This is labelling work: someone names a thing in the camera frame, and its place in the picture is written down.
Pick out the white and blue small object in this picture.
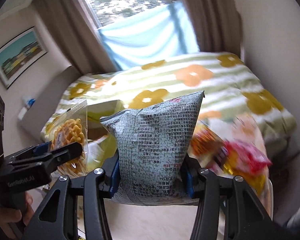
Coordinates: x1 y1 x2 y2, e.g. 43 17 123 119
17 95 36 120

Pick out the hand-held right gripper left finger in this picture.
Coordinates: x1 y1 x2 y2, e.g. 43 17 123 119
20 155 120 240

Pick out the beige headboard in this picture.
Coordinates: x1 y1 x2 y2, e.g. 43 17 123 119
20 65 83 140

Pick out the person's left hand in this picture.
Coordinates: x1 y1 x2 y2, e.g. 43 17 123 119
0 192 33 235

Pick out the yellow snack packet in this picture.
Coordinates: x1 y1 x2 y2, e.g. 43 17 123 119
226 169 267 194

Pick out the light blue cloth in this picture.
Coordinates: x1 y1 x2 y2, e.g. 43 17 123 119
97 1 199 71

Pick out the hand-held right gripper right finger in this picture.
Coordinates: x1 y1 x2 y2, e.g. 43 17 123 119
180 154 293 240

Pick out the orange snack packet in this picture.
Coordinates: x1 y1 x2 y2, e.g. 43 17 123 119
192 124 227 162

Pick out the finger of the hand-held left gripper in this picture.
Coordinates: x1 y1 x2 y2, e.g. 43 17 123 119
5 142 52 164
10 142 83 173

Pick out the green cardboard box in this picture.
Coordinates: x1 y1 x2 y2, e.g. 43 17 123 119
86 100 127 173

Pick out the cream floral cloth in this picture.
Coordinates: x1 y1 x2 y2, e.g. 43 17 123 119
75 112 274 240

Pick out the grey printed snack bag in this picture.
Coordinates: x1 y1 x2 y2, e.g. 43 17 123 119
100 90 205 207

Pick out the brown curtain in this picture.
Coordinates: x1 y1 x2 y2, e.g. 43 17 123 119
174 0 243 55
39 0 118 75

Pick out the clear bag of yellow twists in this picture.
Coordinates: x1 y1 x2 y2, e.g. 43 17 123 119
50 99 88 176

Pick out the framed wall picture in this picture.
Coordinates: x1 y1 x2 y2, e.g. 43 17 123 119
0 26 48 90

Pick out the green striped floral blanket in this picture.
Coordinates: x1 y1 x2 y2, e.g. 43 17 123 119
41 52 298 155

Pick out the red snack packet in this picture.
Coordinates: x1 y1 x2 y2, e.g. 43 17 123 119
224 139 273 178

